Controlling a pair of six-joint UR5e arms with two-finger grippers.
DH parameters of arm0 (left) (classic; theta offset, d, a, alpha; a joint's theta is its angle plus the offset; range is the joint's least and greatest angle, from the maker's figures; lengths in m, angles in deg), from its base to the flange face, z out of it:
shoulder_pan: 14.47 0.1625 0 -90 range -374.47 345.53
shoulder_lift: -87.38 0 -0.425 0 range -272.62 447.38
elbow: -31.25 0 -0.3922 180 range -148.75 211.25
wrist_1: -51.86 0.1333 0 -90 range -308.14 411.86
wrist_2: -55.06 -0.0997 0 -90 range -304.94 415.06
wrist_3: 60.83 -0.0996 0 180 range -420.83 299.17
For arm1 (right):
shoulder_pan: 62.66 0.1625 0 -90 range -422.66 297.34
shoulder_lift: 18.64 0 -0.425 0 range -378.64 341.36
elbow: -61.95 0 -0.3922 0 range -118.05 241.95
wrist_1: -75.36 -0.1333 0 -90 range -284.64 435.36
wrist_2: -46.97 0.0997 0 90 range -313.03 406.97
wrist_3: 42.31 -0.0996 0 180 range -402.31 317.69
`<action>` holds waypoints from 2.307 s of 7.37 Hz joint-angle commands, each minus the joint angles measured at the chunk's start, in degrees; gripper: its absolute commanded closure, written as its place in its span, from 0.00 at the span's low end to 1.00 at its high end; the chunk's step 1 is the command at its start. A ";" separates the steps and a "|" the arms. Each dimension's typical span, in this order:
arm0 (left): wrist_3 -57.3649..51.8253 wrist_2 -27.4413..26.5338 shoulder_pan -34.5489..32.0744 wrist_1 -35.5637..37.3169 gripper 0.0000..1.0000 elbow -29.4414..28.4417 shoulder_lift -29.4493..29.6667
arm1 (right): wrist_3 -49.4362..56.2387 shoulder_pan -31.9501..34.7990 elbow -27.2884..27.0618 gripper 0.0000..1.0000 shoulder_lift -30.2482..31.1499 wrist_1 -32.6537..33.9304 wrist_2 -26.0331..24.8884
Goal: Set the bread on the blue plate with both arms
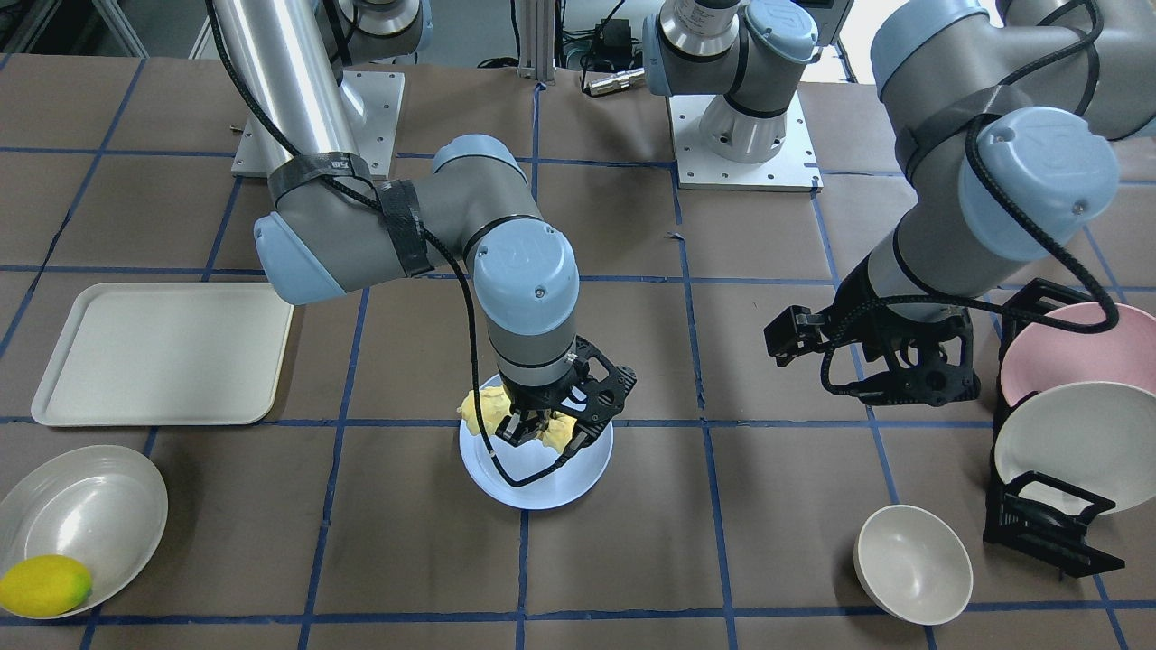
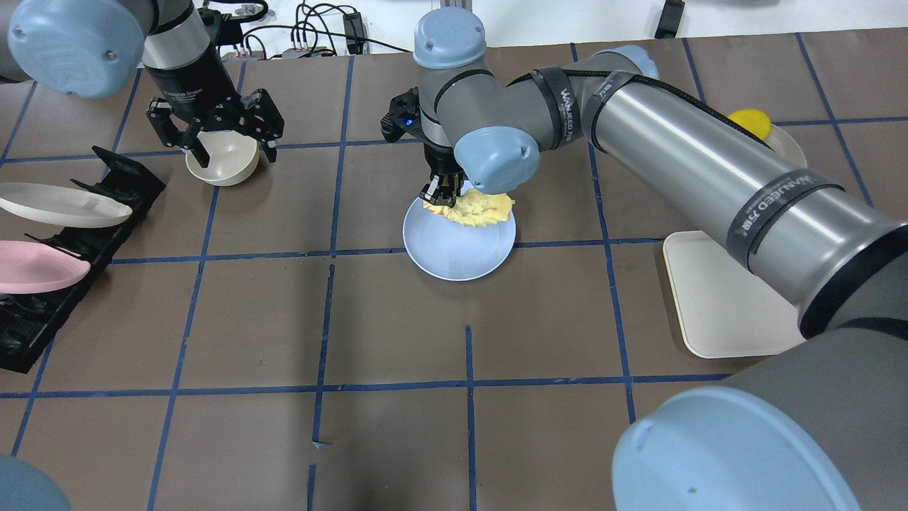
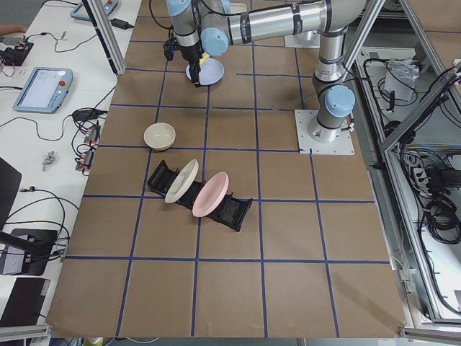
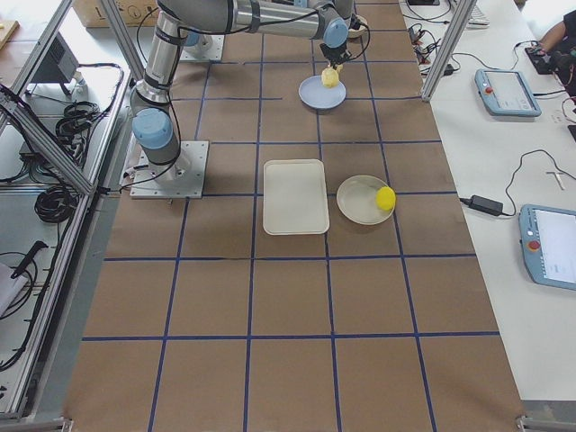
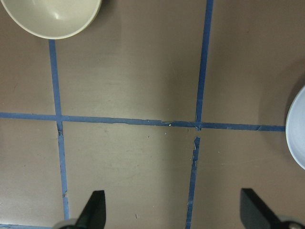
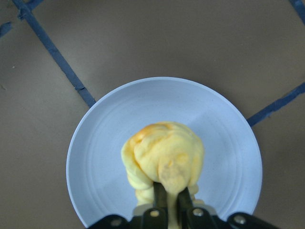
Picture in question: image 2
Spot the white rectangular tray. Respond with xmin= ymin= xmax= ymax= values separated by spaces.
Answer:
xmin=662 ymin=231 xmax=805 ymax=359

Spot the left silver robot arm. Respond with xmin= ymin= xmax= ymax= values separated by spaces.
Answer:
xmin=2 ymin=1 xmax=284 ymax=166

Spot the yellow toy bread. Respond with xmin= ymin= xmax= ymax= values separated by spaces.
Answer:
xmin=422 ymin=188 xmax=515 ymax=229

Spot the black dish rack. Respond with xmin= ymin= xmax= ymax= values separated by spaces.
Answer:
xmin=1 ymin=148 xmax=165 ymax=374

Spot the yellow toy lemon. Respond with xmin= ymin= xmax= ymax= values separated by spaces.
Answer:
xmin=727 ymin=108 xmax=773 ymax=141

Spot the pink plate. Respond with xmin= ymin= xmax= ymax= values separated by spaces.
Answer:
xmin=1 ymin=241 xmax=91 ymax=295

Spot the cream bowl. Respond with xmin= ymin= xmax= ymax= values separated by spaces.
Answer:
xmin=184 ymin=131 xmax=260 ymax=187

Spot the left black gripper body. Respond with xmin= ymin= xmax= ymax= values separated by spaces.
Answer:
xmin=146 ymin=89 xmax=284 ymax=168

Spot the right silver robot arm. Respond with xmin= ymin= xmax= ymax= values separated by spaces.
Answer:
xmin=382 ymin=6 xmax=907 ymax=510

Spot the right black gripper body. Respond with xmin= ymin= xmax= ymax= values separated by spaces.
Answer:
xmin=419 ymin=142 xmax=466 ymax=207

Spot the blue plate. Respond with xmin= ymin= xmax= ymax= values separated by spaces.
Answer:
xmin=402 ymin=182 xmax=516 ymax=282

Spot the white round plate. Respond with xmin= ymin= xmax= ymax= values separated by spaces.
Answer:
xmin=763 ymin=123 xmax=808 ymax=168

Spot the white plate in rack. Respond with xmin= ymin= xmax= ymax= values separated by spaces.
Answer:
xmin=1 ymin=183 xmax=133 ymax=229

